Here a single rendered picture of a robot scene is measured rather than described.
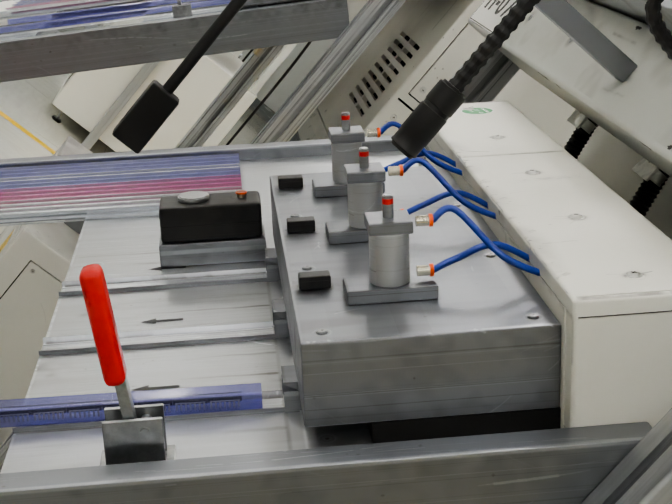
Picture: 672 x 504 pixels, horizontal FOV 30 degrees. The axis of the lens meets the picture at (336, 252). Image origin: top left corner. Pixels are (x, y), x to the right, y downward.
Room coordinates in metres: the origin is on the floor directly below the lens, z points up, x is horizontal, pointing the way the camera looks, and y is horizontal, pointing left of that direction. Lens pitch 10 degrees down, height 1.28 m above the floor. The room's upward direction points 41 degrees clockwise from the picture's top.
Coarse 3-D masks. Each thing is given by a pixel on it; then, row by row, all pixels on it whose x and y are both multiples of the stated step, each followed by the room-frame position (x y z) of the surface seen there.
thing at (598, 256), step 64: (448, 128) 1.00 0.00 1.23; (512, 128) 0.99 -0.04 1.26; (512, 192) 0.81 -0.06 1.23; (576, 192) 0.81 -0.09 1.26; (512, 256) 0.74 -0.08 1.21; (576, 256) 0.68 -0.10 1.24; (640, 256) 0.68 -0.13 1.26; (576, 320) 0.62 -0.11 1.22; (640, 320) 0.62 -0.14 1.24; (576, 384) 0.62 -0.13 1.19; (640, 384) 0.63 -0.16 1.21
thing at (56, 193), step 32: (128, 160) 1.19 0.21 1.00; (160, 160) 1.19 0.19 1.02; (192, 160) 1.19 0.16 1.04; (224, 160) 1.19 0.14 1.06; (0, 192) 1.08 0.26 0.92; (32, 192) 1.08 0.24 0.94; (64, 192) 1.08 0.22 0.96; (96, 192) 1.08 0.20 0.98; (128, 192) 1.08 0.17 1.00; (160, 192) 1.08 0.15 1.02; (224, 192) 1.07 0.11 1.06; (0, 224) 1.02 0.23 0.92
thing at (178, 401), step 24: (240, 384) 0.68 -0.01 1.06; (0, 408) 0.64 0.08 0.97; (24, 408) 0.64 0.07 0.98; (48, 408) 0.64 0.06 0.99; (72, 408) 0.65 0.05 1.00; (96, 408) 0.65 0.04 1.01; (168, 408) 0.66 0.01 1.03; (192, 408) 0.66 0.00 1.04; (216, 408) 0.66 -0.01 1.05; (240, 408) 0.66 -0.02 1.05
